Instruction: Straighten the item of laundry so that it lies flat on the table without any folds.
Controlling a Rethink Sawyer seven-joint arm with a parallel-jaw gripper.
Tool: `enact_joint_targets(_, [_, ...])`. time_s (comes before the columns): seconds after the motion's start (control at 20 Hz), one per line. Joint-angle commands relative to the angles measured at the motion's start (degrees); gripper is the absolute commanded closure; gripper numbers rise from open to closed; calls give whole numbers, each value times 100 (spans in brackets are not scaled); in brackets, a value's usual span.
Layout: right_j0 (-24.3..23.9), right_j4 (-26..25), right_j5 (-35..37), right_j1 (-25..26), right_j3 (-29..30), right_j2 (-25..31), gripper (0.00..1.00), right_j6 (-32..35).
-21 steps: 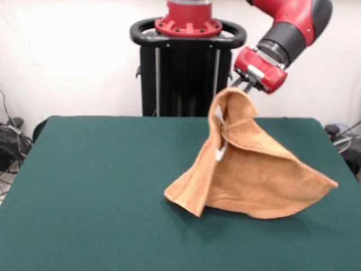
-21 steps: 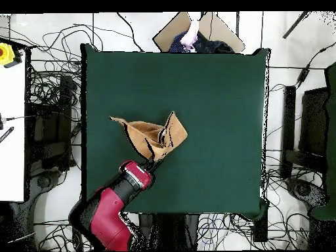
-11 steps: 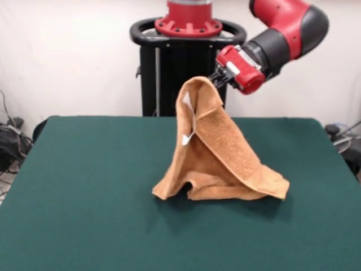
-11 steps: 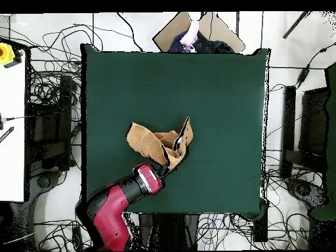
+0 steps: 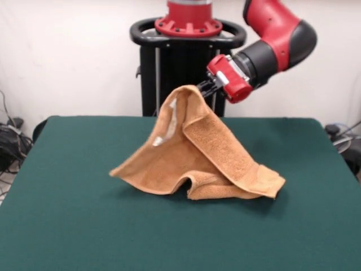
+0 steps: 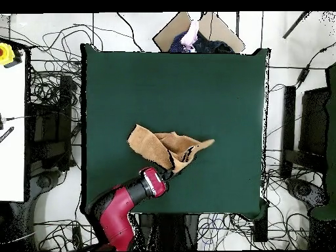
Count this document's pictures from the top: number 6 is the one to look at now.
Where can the orange terry towel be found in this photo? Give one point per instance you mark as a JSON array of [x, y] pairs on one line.
[[147, 147]]

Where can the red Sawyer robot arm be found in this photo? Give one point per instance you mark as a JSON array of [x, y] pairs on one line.
[[118, 215]]

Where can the black flat panel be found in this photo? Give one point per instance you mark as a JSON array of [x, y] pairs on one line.
[[315, 123]]

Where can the dark green table cloth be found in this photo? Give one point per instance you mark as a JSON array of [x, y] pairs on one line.
[[170, 92]]

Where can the black power brick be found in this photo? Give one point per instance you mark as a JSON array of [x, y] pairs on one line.
[[77, 236]]

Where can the black box-shaped stand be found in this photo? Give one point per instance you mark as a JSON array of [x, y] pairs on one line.
[[260, 231]]

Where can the grey round stand base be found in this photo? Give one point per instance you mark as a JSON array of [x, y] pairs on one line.
[[44, 181]]

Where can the black low furniture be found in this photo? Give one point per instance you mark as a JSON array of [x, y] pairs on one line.
[[64, 105]]

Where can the blue dotted cloth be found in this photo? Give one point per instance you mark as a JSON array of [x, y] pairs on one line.
[[176, 44]]

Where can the black long bar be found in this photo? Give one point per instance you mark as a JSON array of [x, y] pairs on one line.
[[288, 118]]

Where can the dark navy cloth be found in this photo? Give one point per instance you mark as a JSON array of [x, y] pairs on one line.
[[210, 46]]

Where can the black stand base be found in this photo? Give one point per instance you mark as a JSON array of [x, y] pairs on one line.
[[304, 190]]

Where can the pink cloth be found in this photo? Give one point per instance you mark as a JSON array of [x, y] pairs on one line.
[[190, 36]]

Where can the white desk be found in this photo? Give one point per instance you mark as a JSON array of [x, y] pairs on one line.
[[11, 157]]

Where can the brown cardboard box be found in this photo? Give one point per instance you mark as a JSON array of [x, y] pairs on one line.
[[223, 31]]

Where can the black power adapter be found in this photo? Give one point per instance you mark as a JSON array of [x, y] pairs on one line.
[[303, 74]]

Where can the green cloth-covered table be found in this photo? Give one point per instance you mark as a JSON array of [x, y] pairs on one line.
[[331, 131]]

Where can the black thin rod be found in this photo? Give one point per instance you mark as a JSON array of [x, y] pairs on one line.
[[294, 26]]

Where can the yellow emergency stop button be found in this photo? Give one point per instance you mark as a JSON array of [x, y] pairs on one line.
[[5, 53]]

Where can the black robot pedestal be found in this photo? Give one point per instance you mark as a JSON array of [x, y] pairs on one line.
[[170, 233]]

